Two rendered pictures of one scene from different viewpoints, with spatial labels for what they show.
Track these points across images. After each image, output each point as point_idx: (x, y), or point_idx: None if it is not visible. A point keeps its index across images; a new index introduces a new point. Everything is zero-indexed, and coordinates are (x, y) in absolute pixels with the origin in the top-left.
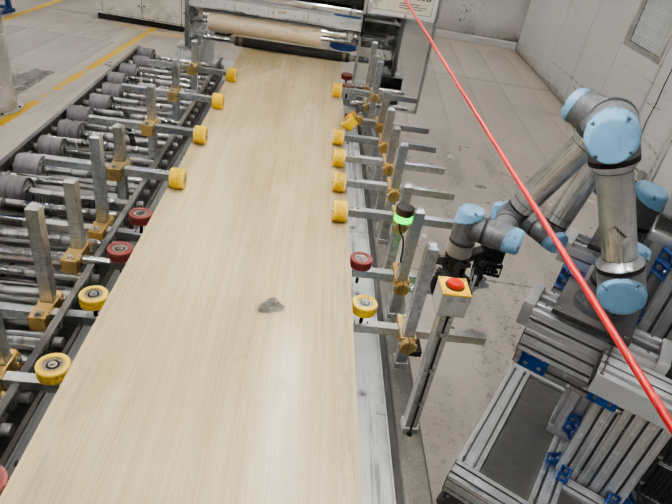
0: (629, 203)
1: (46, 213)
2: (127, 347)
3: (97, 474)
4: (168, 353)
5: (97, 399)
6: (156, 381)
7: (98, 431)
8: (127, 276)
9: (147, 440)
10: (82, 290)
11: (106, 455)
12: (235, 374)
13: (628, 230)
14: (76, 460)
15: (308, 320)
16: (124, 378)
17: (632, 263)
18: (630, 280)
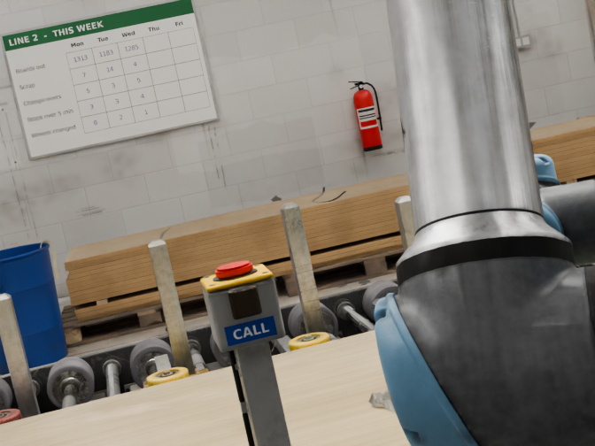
0: (397, 10)
1: None
2: (220, 384)
3: (11, 445)
4: (224, 400)
5: (122, 407)
6: (166, 414)
7: (73, 424)
8: (367, 334)
9: (65, 444)
10: (308, 334)
11: (38, 439)
12: (206, 438)
13: (405, 107)
14: (29, 433)
15: (387, 431)
16: (164, 403)
17: (420, 236)
18: (387, 295)
